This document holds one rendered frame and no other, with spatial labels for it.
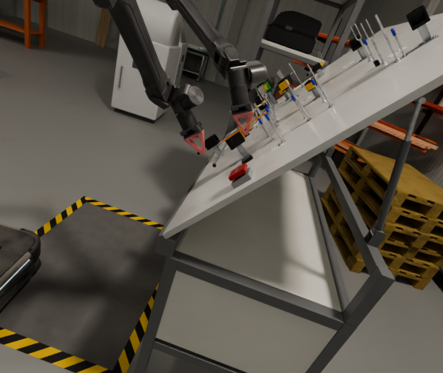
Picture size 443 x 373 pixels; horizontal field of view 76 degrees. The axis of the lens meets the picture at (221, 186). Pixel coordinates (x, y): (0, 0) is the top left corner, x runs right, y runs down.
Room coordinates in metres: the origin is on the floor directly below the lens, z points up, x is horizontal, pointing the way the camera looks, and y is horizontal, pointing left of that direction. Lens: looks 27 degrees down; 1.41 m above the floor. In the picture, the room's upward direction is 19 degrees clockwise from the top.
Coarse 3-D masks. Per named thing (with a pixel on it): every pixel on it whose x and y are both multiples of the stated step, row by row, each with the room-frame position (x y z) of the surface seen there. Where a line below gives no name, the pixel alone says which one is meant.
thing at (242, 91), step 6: (234, 90) 0.93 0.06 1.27; (240, 90) 0.93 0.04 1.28; (246, 90) 0.95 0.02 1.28; (234, 96) 0.93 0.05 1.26; (240, 96) 0.93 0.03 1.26; (246, 96) 0.94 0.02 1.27; (234, 102) 0.93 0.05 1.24; (240, 102) 0.93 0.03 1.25; (246, 102) 0.94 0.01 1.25; (234, 108) 0.90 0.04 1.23; (240, 108) 0.94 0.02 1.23
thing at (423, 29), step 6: (420, 6) 0.97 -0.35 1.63; (414, 12) 0.94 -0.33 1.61; (420, 12) 0.93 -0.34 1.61; (426, 12) 0.92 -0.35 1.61; (408, 18) 0.94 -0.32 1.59; (414, 18) 0.96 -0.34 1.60; (420, 18) 0.95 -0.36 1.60; (426, 18) 0.94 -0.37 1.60; (414, 24) 0.95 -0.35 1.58; (420, 24) 0.93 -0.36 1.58; (426, 24) 0.94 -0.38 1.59; (420, 30) 0.96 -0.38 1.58; (426, 30) 0.96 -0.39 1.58; (426, 36) 0.96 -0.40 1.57; (438, 36) 0.94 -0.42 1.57; (426, 42) 0.94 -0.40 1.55
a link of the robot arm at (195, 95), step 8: (176, 88) 0.90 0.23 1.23; (184, 88) 0.86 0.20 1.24; (192, 88) 0.88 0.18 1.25; (152, 96) 0.87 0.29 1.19; (176, 96) 0.87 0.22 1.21; (184, 96) 0.86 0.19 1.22; (192, 96) 0.86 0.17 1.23; (200, 96) 0.89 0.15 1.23; (160, 104) 0.88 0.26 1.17; (168, 104) 0.88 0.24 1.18; (184, 104) 0.88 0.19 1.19; (192, 104) 0.87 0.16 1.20
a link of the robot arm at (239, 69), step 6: (240, 66) 0.97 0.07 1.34; (246, 66) 0.98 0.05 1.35; (228, 72) 0.94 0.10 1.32; (234, 72) 0.93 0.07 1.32; (240, 72) 0.94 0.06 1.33; (246, 72) 0.98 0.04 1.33; (228, 78) 0.95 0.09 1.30; (234, 78) 0.93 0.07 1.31; (240, 78) 0.94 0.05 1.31; (246, 78) 0.98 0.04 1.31; (234, 84) 0.93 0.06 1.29; (240, 84) 0.93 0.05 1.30
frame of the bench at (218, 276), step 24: (312, 192) 1.52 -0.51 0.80; (168, 264) 0.65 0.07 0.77; (192, 264) 0.65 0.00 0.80; (336, 264) 0.91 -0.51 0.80; (168, 288) 0.65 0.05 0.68; (240, 288) 0.64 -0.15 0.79; (264, 288) 0.66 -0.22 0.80; (336, 288) 0.77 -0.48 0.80; (312, 312) 0.64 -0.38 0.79; (336, 312) 0.66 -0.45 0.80; (144, 336) 0.65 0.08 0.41; (336, 336) 0.63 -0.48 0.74; (144, 360) 0.65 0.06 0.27; (192, 360) 0.64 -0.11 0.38
